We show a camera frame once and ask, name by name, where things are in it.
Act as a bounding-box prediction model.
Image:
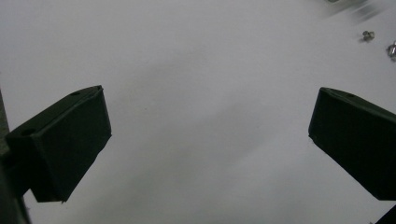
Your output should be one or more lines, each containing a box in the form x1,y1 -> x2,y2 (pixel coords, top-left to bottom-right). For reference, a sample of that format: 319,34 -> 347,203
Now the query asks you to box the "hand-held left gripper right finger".
307,87 -> 396,202

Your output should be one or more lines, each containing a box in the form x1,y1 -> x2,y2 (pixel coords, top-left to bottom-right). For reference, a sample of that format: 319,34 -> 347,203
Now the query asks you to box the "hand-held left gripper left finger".
5,85 -> 113,203

